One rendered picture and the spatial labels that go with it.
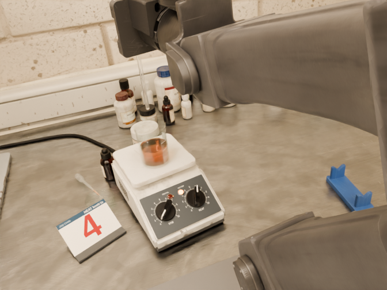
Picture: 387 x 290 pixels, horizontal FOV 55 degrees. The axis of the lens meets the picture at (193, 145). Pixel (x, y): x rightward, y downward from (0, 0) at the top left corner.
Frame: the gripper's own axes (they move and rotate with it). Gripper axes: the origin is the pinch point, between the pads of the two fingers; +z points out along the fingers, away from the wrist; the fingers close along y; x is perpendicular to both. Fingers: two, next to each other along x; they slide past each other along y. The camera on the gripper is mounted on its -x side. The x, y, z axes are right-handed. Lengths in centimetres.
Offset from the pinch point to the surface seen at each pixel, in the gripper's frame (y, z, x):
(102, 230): 12.8, -2.5, 33.4
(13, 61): 15, 51, 18
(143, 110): -8.7, 28.2, 31.0
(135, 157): 2.8, 3.4, 26.0
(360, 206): -25.4, -23.1, 33.2
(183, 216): 1.0, -10.2, 30.6
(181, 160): -3.3, -2.7, 25.9
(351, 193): -27.0, -19.8, 33.4
